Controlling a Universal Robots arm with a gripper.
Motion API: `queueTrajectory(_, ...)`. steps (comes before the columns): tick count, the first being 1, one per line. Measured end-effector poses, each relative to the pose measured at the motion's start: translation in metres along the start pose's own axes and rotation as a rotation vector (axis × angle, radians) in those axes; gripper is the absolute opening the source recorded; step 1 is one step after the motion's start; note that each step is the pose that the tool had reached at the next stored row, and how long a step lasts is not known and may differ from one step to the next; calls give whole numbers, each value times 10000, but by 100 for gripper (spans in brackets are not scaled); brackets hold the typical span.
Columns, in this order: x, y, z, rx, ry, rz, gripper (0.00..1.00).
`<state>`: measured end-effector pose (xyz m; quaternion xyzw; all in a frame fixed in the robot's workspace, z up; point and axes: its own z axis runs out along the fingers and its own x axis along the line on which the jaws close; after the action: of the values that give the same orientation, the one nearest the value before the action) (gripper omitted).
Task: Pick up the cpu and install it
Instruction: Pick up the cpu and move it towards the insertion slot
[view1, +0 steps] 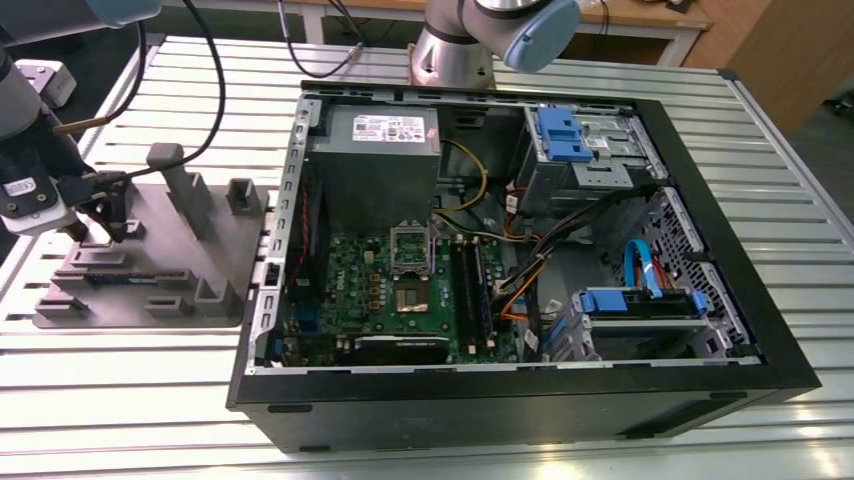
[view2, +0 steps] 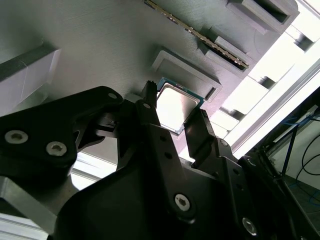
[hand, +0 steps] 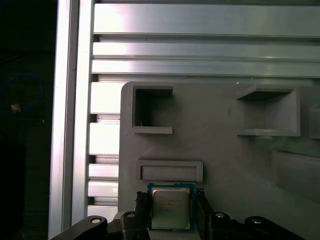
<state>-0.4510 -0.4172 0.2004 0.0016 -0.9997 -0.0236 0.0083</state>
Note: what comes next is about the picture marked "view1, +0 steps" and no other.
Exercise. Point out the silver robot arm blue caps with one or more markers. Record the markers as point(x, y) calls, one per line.
point(454, 50)

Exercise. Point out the grey metal drive cage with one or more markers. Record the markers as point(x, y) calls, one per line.
point(601, 175)

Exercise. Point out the black graphics card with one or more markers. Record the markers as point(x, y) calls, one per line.
point(401, 346)

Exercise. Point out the black open PC case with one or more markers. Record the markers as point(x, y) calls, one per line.
point(534, 415)

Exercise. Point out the brown wooden cabinet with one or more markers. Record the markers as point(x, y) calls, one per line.
point(788, 60)

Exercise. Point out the wooden desk white frame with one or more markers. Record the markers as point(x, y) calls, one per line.
point(641, 17)

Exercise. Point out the green motherboard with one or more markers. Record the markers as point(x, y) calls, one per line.
point(354, 280)

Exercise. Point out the CPU socket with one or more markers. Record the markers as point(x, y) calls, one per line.
point(413, 296)

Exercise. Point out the white square box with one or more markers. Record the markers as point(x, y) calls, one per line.
point(47, 82)

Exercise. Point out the grey metal disk bay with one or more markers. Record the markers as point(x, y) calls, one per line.
point(654, 325)

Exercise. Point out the blue RAM stick on rack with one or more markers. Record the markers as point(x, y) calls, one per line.
point(121, 280)

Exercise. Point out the RAM stick in motherboard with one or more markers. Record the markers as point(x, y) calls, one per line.
point(484, 295)

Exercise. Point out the empty blue disk carrier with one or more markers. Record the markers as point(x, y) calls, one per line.
point(564, 140)

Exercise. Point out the black RAM slot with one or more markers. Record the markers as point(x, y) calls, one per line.
point(455, 295)
point(466, 295)

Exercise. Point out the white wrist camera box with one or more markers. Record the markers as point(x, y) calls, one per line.
point(27, 210)

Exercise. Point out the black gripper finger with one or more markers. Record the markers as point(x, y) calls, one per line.
point(119, 210)
point(77, 227)

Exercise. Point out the hard disk in blue carrier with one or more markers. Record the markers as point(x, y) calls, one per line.
point(608, 302)

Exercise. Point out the grey power supply unit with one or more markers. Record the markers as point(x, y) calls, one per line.
point(374, 175)

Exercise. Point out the grey plastic parts rack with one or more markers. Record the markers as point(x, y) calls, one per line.
point(167, 260)

